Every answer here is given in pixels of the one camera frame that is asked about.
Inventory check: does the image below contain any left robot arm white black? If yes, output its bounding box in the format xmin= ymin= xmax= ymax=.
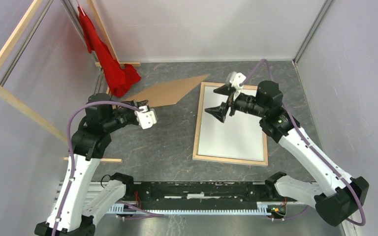
xmin=34 ymin=93 xmax=157 ymax=236

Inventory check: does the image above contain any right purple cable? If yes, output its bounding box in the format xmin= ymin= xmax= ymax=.
xmin=239 ymin=59 xmax=367 ymax=227

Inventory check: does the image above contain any wooden rack frame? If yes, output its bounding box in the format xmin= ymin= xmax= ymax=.
xmin=0 ymin=0 xmax=141 ymax=164

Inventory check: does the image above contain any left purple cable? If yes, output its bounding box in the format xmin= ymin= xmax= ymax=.
xmin=50 ymin=101 xmax=165 ymax=236

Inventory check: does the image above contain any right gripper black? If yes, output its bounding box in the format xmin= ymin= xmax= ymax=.
xmin=204 ymin=84 xmax=267 ymax=123

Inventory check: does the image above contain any purple cable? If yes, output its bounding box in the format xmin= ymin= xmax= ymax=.
xmin=239 ymin=59 xmax=367 ymax=227
xmin=50 ymin=101 xmax=165 ymax=236

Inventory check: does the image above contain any grey slotted cable duct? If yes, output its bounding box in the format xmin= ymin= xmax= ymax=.
xmin=107 ymin=204 xmax=271 ymax=216

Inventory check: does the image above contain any wooden picture frame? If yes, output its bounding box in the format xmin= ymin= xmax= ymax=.
xmin=192 ymin=82 xmax=269 ymax=167

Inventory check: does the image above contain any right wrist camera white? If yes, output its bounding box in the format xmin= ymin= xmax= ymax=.
xmin=225 ymin=71 xmax=246 ymax=100

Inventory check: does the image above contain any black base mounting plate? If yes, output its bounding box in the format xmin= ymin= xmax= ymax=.
xmin=122 ymin=181 xmax=291 ymax=210

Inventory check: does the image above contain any red cloth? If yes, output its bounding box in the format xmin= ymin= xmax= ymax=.
xmin=77 ymin=5 xmax=141 ymax=97

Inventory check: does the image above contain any aluminium rail base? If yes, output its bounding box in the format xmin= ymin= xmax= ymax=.
xmin=54 ymin=181 xmax=351 ymax=205

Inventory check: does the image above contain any printed photo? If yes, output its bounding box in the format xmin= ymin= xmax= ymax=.
xmin=197 ymin=87 xmax=265 ymax=162

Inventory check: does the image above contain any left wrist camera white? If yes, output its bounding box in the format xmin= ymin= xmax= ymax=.
xmin=134 ymin=105 xmax=158 ymax=129

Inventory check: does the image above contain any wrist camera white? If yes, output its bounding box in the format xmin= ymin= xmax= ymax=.
xmin=225 ymin=71 xmax=246 ymax=100
xmin=134 ymin=105 xmax=158 ymax=129

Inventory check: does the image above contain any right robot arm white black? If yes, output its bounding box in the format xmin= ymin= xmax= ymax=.
xmin=206 ymin=81 xmax=369 ymax=226

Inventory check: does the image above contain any brown frame backing board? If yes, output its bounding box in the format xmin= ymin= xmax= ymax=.
xmin=126 ymin=74 xmax=210 ymax=108

